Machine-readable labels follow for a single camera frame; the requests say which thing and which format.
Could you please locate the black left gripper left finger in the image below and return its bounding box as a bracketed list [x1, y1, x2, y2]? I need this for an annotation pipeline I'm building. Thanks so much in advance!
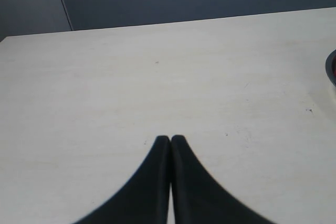
[77, 135, 171, 223]

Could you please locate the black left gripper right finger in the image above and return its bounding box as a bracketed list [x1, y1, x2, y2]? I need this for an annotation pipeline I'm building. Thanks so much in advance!
[171, 135, 271, 223]

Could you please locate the round steel bowl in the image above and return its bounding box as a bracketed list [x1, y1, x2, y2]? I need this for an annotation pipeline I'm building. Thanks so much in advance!
[325, 50, 336, 87]

